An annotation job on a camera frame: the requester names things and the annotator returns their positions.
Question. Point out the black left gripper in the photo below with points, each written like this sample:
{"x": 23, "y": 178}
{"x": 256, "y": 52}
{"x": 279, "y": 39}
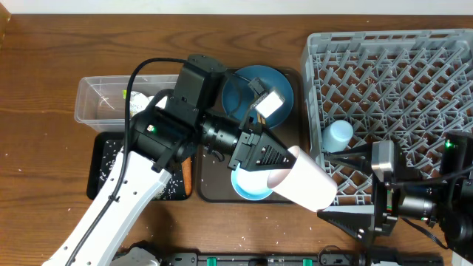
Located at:
{"x": 250, "y": 141}

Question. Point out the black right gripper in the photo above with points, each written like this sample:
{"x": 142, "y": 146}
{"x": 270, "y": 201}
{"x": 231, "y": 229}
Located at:
{"x": 362, "y": 227}

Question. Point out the light blue bowl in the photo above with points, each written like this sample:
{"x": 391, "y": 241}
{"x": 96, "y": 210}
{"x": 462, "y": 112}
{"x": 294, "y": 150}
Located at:
{"x": 251, "y": 185}

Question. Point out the light blue cup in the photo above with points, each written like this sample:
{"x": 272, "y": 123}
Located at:
{"x": 337, "y": 136}

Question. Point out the pink cup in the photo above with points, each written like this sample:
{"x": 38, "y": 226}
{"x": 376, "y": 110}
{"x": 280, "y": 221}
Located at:
{"x": 306, "y": 184}

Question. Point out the orange carrot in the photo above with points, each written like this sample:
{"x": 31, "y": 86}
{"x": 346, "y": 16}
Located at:
{"x": 187, "y": 178}

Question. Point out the pile of rice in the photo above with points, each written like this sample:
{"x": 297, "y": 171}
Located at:
{"x": 103, "y": 160}

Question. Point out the white paper wrapper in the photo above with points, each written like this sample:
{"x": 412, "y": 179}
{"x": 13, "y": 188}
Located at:
{"x": 161, "y": 103}

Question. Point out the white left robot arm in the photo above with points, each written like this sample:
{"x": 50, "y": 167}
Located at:
{"x": 156, "y": 138}

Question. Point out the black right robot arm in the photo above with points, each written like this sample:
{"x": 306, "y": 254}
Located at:
{"x": 447, "y": 199}

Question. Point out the grey dishwasher rack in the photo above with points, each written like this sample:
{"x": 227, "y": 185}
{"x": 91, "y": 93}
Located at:
{"x": 408, "y": 86}

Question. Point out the wooden chopstick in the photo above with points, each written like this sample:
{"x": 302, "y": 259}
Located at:
{"x": 261, "y": 120}

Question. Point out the dark blue plate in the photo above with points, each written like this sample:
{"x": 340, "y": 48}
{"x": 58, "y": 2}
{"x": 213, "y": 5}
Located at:
{"x": 236, "y": 95}

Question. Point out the brown serving tray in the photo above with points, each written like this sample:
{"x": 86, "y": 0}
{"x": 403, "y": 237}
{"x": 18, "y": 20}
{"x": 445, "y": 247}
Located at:
{"x": 213, "y": 179}

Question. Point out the black tray bin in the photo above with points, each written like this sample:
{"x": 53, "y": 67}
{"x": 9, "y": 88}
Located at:
{"x": 114, "y": 135}

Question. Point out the clear plastic bin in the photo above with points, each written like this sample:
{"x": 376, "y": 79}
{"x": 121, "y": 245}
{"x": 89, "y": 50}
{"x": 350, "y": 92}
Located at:
{"x": 100, "y": 101}

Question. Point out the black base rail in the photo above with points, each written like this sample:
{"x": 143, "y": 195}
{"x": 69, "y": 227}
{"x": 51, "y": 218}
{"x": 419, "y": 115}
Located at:
{"x": 338, "y": 258}

